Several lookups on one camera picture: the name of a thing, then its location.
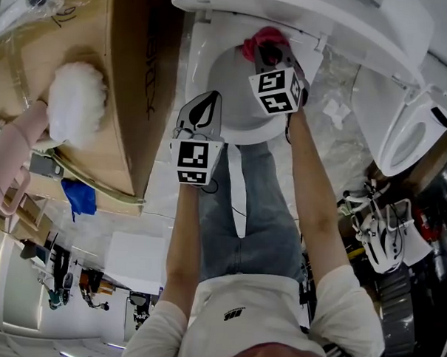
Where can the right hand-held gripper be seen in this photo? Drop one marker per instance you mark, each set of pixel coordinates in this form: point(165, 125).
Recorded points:
point(273, 85)

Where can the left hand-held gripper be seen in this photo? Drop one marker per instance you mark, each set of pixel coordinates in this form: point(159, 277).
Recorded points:
point(193, 156)

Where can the pink wiping cloth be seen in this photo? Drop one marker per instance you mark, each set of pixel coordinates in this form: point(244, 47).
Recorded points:
point(266, 35)

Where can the white toilet bowl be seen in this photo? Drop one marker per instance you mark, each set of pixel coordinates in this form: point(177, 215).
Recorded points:
point(231, 93)
point(198, 73)

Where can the person's left forearm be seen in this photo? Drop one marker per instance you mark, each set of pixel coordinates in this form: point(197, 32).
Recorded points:
point(183, 246)

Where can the person's right forearm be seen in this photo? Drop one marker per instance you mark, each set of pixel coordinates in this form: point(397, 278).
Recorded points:
point(315, 200)

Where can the white toilet lid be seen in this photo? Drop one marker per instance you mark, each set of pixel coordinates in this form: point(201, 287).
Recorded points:
point(253, 5)

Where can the white smart toilet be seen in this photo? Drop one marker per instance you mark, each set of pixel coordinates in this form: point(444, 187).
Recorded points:
point(399, 41)

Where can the large cardboard box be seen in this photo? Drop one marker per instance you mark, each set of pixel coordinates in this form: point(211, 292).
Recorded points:
point(131, 96)

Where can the white paper scrap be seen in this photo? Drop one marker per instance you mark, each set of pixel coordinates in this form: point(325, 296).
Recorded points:
point(337, 112)

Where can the person's blue jeans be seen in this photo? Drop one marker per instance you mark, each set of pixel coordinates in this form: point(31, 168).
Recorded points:
point(269, 220)

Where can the white fluffy duster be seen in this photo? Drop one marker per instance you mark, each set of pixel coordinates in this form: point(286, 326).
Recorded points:
point(77, 101)

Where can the blue cloth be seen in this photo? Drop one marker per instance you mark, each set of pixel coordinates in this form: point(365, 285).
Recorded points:
point(80, 199)

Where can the gray socket box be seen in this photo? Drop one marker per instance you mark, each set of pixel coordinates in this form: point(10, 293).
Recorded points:
point(43, 166)

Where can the person's white shirt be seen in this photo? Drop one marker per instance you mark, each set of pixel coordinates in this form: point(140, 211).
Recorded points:
point(248, 297)

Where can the brown wooden pallet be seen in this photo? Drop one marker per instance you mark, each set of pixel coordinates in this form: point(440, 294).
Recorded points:
point(438, 161)

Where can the small cardboard boxes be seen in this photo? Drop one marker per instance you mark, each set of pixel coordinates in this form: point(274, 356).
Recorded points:
point(33, 221)

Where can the white spare gripper device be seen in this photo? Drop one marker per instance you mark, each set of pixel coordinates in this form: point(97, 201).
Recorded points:
point(380, 240)

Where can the plastic bag of white parts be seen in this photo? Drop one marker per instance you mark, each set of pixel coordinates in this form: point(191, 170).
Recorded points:
point(16, 2)

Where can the red object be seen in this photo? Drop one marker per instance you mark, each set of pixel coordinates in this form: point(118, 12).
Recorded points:
point(428, 223)

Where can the white cabinet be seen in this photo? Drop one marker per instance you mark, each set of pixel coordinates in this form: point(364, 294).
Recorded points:
point(15, 287)

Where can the gray flexible duct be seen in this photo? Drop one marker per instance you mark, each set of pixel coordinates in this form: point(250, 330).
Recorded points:
point(398, 315)

